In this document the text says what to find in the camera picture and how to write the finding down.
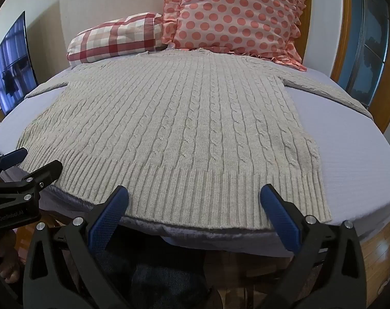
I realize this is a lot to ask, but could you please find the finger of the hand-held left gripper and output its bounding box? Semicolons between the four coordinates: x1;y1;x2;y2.
0;160;63;214
0;147;29;181

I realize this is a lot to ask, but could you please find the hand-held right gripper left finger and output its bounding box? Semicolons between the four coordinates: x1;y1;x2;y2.
23;185;129;309

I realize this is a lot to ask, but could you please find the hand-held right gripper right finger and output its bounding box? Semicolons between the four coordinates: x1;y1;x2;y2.
259;184;367;309

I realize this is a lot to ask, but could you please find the grey cable knit sweater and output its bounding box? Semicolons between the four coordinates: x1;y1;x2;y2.
17;48;374;231

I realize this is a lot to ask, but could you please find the person's left hand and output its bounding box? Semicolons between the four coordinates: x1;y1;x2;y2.
0;230;23;284

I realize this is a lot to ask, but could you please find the person's leg in dark trousers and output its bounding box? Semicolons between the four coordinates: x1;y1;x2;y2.
94;240;222;309

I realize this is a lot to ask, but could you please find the flat screen television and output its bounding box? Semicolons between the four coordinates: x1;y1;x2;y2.
0;11;39;117

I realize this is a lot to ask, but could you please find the bed with lavender sheet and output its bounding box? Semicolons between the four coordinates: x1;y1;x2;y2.
0;61;390;259

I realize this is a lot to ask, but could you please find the red checked pillow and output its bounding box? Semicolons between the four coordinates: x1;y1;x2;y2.
67;12;170;70

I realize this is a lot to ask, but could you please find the glass window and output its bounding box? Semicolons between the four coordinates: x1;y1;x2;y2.
338;0;390;114

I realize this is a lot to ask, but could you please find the pink polka dot pillow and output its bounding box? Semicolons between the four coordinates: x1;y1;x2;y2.
161;0;310;72

